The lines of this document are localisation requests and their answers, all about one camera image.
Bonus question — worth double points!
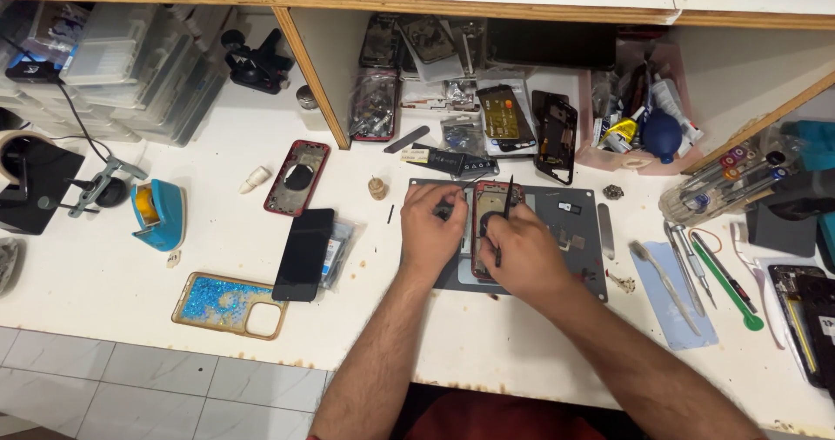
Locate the small clear bag of screws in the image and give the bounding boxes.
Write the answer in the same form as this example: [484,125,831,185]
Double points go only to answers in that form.
[440,115,488,156]

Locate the person's right hand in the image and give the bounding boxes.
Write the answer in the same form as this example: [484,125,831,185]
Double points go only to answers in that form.
[479,204,579,304]

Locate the red-edged bag of small parts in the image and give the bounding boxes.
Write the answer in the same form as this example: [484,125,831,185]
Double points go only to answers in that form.
[347,67,401,143]

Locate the light blue cloth pad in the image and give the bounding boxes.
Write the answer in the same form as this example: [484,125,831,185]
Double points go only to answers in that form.
[629,240,720,351]

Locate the empty red phone housing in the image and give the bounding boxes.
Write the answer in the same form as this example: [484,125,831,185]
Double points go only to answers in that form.
[264,139,331,218]

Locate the silver screwdriver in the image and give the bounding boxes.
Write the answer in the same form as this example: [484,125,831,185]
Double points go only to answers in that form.
[664,221,718,318]

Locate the red phone frame with parts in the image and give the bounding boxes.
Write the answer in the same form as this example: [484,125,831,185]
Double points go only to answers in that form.
[470,180,527,282]

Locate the small white scrap piece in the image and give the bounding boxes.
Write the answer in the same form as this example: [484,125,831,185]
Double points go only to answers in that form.
[605,270,636,295]

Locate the flat metal spudger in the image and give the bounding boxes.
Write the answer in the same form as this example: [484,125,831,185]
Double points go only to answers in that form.
[596,203,616,261]

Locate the person's red shorts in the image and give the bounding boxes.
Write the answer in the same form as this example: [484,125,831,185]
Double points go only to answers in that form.
[399,390,630,440]

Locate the grey metal clamp tool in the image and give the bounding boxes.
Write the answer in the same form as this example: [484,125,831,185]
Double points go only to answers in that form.
[38,156,149,220]

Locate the heap of phone back parts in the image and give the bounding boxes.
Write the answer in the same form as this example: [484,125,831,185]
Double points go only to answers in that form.
[358,12,488,112]

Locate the black box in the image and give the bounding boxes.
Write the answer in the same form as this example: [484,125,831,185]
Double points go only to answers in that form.
[745,169,835,259]

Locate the teal plastic item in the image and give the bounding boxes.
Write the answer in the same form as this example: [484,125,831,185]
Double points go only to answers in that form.
[780,120,835,172]

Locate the white toothbrush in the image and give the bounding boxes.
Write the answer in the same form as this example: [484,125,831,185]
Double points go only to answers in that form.
[629,240,703,337]

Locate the small white nozzle tip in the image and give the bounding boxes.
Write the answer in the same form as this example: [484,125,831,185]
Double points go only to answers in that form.
[237,165,272,196]

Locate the brown tape roll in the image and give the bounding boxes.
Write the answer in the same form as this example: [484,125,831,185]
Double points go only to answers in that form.
[0,130,58,185]

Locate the pink bin of tools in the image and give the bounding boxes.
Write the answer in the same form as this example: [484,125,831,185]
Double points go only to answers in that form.
[576,34,707,177]

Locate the black flat plastic strip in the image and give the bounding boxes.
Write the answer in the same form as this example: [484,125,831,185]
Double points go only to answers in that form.
[383,125,431,154]

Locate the blue tape dispenser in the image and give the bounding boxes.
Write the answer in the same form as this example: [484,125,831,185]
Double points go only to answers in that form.
[130,178,188,252]

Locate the black square base plate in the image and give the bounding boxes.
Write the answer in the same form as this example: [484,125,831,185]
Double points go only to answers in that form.
[0,141,86,236]

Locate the green plastic spudger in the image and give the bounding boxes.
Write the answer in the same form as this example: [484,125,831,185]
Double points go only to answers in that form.
[689,238,765,333]

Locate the black and red screwdriver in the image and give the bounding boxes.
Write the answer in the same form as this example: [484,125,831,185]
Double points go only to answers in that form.
[690,230,759,315]

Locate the black smartphone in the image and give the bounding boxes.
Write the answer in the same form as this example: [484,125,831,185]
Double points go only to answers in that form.
[272,208,335,303]

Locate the stack of clear organizer boxes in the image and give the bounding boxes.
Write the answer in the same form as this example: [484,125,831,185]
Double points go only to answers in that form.
[0,2,230,149]

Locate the clear bag with phone part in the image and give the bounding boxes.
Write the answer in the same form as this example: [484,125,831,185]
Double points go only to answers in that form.
[318,217,358,292]

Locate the grey repair work mat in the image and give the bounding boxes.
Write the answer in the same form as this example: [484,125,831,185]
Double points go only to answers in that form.
[408,178,609,304]

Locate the black phone holder stand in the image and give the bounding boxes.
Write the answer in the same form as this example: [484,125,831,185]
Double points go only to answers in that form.
[220,28,296,96]

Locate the phone with gold card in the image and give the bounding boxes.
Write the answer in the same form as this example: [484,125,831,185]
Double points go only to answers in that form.
[475,84,540,153]

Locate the orange rubber band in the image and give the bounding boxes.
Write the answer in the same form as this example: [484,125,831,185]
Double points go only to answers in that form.
[687,227,724,256]

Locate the person's left hand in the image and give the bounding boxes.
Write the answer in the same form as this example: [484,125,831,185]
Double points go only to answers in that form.
[399,182,471,273]

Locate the clear jar of screwdrivers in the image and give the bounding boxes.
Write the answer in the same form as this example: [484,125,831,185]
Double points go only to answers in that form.
[658,143,792,227]

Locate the blue glitter phone case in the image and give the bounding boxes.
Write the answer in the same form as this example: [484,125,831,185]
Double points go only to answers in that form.
[171,271,290,342]

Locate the white plastic tweezers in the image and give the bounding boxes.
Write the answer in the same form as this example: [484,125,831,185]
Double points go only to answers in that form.
[729,221,788,351]

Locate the black power cable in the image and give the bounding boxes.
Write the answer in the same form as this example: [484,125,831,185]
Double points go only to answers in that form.
[0,34,113,164]

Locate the black pointed spudger tool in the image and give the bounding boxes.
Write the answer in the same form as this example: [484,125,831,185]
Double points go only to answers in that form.
[494,174,515,269]

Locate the blue rubber air blower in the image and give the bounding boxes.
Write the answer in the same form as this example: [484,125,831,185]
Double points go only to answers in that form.
[641,109,683,165]

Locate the opened black phone with parts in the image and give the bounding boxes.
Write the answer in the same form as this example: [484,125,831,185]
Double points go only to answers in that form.
[767,264,835,390]

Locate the black phone frame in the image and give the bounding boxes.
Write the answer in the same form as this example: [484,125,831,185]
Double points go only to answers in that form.
[532,90,579,187]

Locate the thin black tweezers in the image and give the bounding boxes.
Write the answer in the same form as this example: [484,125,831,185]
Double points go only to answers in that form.
[450,174,489,201]

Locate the black phone battery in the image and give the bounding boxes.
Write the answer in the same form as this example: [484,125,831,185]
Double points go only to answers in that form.
[401,143,501,180]

